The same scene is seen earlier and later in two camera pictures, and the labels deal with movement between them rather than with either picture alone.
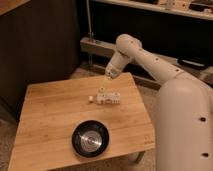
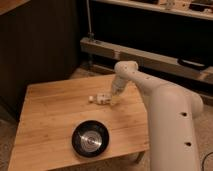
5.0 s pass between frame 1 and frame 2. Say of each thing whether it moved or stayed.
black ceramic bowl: stayed
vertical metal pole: stayed
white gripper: moved
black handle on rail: stayed
